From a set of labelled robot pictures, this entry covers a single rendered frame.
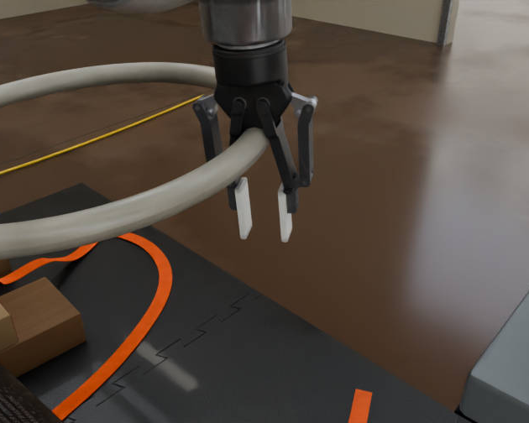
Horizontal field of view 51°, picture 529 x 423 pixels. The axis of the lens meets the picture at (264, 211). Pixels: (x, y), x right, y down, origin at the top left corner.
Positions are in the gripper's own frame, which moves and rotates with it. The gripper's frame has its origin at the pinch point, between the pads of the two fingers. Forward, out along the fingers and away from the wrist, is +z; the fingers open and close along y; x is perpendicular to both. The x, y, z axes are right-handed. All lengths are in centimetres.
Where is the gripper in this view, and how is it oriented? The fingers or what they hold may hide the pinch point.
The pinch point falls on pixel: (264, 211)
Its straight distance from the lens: 66.7
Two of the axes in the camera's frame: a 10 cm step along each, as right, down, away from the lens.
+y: -9.7, -0.6, 2.4
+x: -2.4, 5.2, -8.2
